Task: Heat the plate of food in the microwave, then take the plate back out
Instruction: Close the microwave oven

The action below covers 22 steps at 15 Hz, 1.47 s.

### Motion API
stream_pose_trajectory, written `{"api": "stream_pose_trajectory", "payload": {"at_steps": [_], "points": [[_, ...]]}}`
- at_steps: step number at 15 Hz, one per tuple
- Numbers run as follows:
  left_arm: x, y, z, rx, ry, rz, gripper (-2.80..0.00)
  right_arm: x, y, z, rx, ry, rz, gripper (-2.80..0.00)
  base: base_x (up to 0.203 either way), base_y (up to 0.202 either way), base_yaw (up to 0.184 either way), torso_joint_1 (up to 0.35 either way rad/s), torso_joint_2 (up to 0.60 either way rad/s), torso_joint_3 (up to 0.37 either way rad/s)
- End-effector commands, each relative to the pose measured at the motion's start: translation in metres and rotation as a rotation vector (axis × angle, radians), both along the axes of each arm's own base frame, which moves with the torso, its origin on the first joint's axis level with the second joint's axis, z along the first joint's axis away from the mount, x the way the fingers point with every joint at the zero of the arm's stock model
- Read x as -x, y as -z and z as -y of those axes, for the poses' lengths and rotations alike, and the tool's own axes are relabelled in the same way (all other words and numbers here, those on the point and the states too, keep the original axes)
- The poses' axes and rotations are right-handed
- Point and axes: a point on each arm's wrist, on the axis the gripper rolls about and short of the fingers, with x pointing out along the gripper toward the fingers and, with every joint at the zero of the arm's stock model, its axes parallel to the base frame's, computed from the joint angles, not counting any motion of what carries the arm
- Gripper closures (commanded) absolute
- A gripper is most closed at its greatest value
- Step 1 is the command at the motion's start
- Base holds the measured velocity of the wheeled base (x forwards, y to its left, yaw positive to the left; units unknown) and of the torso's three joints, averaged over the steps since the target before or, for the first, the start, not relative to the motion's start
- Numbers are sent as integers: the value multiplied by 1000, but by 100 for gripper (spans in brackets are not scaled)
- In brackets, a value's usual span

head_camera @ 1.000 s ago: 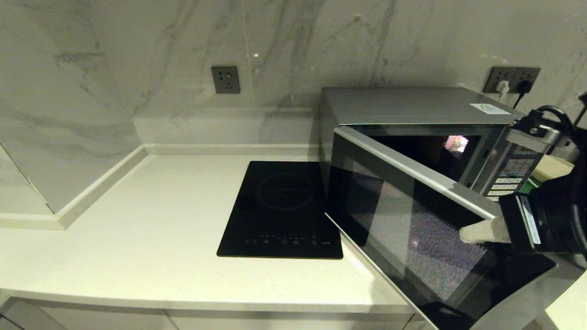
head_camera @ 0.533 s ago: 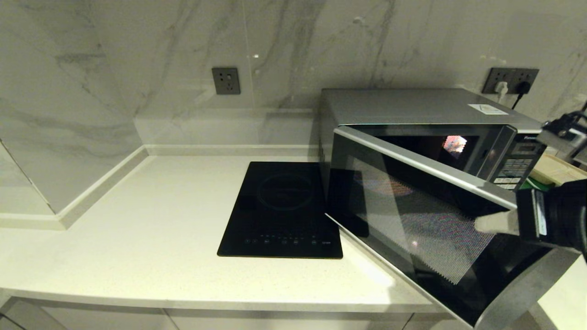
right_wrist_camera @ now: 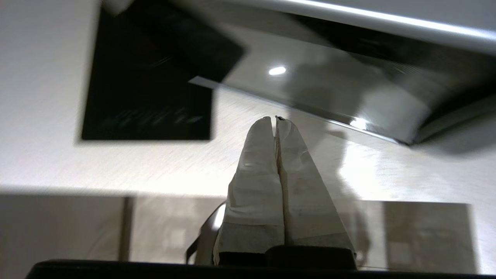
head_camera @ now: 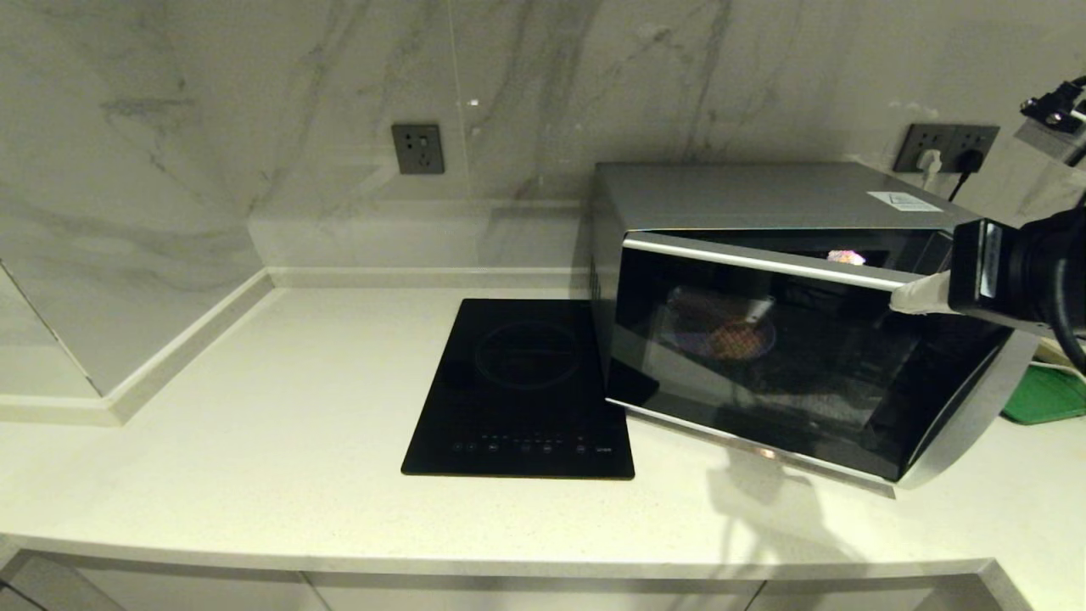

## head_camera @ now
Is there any black glass microwave door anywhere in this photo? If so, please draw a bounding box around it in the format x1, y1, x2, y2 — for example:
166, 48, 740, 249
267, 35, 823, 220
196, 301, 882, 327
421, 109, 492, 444
604, 231, 1038, 490

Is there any purple plate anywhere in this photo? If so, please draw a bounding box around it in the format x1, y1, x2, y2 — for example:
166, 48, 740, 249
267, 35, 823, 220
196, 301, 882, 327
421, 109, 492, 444
666, 289, 777, 362

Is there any silver microwave oven body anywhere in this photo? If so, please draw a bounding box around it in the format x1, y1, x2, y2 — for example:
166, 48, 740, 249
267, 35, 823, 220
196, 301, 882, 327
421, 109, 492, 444
590, 161, 1040, 408

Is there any white sticker label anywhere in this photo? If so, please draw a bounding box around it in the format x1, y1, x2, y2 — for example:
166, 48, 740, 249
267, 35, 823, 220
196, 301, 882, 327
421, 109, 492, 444
867, 191, 944, 213

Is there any green plastic tray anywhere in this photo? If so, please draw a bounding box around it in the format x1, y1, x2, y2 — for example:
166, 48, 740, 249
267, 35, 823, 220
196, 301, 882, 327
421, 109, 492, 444
1001, 363, 1086, 425

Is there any black induction cooktop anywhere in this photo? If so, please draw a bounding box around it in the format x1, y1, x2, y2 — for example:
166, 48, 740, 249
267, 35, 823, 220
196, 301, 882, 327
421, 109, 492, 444
400, 298, 635, 482

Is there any black plug with cable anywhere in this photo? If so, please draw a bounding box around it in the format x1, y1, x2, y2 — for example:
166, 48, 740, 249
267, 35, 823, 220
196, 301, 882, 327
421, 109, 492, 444
949, 149, 985, 202

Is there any grey double wall socket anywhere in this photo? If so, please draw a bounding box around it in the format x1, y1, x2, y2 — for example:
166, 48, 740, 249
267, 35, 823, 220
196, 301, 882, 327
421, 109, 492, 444
895, 123, 1002, 175

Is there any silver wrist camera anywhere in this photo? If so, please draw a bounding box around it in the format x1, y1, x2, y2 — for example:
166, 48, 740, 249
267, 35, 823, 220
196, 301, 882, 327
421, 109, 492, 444
1014, 76, 1086, 166

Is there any grey single wall socket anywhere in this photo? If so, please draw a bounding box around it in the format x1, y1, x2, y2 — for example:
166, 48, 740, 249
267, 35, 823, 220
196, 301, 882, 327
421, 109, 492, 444
391, 124, 445, 176

